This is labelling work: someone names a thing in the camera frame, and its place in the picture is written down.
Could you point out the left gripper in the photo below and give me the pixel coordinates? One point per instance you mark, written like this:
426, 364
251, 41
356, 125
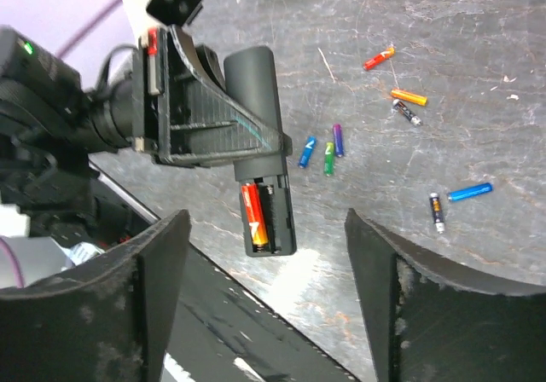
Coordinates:
181, 114

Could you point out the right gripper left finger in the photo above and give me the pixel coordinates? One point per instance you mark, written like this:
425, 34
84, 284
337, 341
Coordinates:
109, 319

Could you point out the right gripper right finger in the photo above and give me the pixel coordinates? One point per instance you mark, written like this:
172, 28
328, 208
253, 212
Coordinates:
429, 318

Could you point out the bright blue AAA battery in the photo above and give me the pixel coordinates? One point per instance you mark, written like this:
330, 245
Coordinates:
470, 192

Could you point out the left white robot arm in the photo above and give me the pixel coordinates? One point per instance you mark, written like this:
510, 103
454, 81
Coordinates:
49, 129

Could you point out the blue white AAA battery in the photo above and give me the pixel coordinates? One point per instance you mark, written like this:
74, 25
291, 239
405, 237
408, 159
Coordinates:
307, 152

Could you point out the black silver orange battery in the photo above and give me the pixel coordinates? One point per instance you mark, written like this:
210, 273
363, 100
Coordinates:
437, 212

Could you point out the green yellow AAA battery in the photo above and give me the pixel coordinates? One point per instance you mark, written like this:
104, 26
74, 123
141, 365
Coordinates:
328, 165

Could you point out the purple blue AAA battery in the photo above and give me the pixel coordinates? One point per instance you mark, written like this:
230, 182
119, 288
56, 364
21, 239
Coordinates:
338, 141

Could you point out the dark silver battery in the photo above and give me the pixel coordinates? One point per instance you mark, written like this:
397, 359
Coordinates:
400, 107

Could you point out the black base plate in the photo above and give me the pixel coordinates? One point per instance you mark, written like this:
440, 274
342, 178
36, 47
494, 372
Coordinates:
248, 319

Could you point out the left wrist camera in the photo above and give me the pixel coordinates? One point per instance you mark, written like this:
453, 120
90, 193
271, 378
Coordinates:
174, 12

